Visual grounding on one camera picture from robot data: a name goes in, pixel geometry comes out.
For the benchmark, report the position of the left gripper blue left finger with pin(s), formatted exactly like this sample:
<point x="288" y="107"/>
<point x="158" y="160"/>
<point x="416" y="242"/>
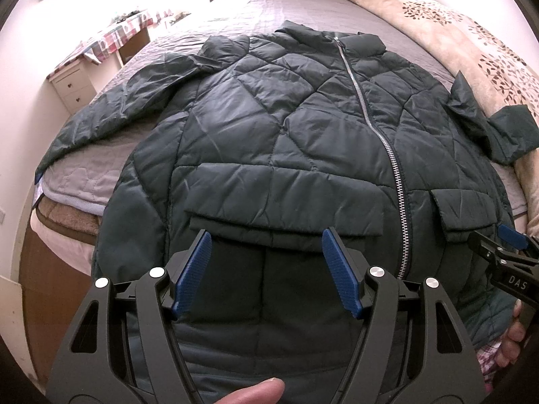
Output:
<point x="187" y="269"/>

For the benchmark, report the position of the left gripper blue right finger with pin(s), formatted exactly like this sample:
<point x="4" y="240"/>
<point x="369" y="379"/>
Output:
<point x="337" y="259"/>

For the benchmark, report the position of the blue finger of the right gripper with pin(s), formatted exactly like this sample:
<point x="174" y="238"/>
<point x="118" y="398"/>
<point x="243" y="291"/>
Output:
<point x="512" y="237"/>

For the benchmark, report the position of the dark green quilted puffer jacket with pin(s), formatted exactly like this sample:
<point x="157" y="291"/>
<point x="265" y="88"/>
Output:
<point x="265" y="141"/>

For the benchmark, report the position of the pink plaid pajama clothing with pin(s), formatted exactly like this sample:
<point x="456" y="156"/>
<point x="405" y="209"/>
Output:
<point x="486" y="356"/>

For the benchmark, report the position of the person's right hand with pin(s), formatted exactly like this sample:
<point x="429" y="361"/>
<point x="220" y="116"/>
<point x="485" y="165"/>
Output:
<point x="510" y="347"/>

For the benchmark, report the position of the person's left hand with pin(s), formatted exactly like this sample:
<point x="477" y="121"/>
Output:
<point x="268" y="391"/>

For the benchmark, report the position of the grey quilted bed mattress cover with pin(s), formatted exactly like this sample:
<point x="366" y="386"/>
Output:
<point x="78" y="188"/>

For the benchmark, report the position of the beige leaf-pattern duvet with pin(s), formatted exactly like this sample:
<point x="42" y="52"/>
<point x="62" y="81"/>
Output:
<point x="498" y="77"/>

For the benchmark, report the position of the white desk with drawers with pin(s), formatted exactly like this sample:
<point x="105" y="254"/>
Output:
<point x="79" y="81"/>

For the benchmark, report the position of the plaid checked tablecloth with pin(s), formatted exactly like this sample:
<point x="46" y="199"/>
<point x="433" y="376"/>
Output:
<point x="102" y="45"/>

